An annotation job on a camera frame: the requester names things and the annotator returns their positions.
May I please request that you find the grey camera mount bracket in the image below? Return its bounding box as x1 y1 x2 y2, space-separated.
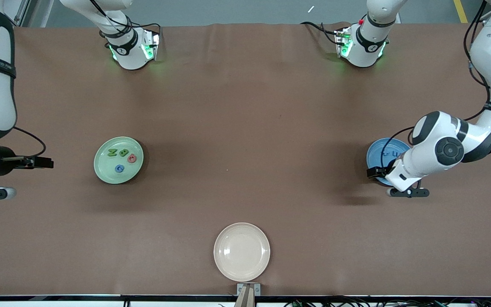
237 283 261 307

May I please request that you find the beige plate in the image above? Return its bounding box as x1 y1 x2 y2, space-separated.
214 223 271 282

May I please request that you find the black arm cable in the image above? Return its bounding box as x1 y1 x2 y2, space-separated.
12 126 47 158
380 0 491 169

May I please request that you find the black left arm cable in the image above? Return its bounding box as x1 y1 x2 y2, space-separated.
380 0 491 169

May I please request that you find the black left base cable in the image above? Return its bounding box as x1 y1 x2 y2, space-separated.
300 20 341 45

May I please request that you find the black base cable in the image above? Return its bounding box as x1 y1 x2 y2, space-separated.
300 20 341 45
124 15 163 37

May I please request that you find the mint green plate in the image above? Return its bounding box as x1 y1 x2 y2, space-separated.
94 136 144 185

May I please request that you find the aluminium frame profile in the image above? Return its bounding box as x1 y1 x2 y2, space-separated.
13 0 32 27

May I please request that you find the brown table cover sheet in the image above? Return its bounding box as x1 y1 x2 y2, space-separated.
0 22 491 296

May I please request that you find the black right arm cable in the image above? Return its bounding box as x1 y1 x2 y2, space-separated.
12 126 47 158

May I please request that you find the black right base cable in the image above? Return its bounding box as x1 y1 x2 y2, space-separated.
124 15 163 37

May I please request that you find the blue plate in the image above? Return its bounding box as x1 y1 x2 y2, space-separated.
366 137 413 187

